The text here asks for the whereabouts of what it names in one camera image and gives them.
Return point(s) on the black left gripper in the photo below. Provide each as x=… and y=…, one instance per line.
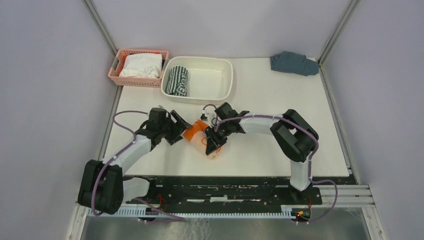
x=179, y=127

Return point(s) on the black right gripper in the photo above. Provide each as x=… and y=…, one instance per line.
x=212, y=141

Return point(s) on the orange and cream cloth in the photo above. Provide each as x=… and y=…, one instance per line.
x=197, y=138

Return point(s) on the green white striped towel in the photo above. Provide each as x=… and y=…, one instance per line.
x=178, y=81

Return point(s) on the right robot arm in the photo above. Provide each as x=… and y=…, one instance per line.
x=294, y=135

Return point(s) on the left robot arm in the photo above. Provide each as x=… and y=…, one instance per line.
x=102, y=184

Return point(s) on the white plastic tub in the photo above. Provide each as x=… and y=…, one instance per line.
x=209, y=79

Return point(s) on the white cloth in basket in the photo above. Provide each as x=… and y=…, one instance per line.
x=142, y=65

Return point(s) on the pink plastic basket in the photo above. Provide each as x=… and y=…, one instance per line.
x=118, y=64

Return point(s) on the blue-grey folded cloth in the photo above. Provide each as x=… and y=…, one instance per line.
x=293, y=63

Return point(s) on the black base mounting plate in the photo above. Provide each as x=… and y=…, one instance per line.
x=204, y=180

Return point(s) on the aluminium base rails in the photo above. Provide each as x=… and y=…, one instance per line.
x=348, y=195

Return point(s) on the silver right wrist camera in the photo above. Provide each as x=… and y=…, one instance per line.
x=203, y=116

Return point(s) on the white slotted cable duct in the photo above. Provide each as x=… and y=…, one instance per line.
x=146, y=212

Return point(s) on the aluminium frame post left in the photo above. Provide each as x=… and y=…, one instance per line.
x=101, y=26

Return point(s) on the aluminium frame post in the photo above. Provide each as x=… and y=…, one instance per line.
x=101, y=26
x=334, y=36

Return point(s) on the aluminium frame post right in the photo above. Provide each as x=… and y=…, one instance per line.
x=334, y=36

